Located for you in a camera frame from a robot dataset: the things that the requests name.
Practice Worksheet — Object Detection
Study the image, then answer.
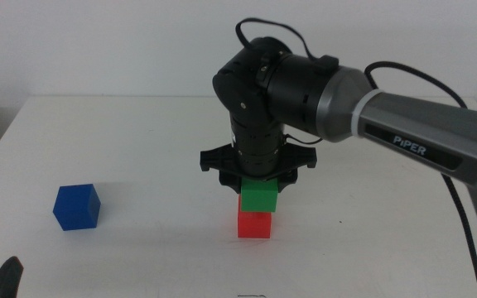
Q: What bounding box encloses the red cube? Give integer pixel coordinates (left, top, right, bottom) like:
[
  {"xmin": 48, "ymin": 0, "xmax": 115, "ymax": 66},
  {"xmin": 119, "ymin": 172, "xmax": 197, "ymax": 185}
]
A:
[{"xmin": 237, "ymin": 196, "xmax": 272, "ymax": 240}]

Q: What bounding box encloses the blue cube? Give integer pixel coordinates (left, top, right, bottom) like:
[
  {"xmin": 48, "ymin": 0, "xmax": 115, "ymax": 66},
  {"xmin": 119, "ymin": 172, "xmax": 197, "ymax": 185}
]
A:
[{"xmin": 52, "ymin": 183, "xmax": 102, "ymax": 232}]

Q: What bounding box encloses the thin black cable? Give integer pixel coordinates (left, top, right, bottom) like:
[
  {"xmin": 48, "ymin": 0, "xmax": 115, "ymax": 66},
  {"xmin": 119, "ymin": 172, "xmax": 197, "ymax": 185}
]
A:
[{"xmin": 235, "ymin": 17, "xmax": 319, "ymax": 61}]

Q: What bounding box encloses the green cube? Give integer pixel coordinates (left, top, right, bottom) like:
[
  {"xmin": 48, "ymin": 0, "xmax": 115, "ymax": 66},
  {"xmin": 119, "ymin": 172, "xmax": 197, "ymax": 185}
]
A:
[{"xmin": 240, "ymin": 178, "xmax": 280, "ymax": 214}]

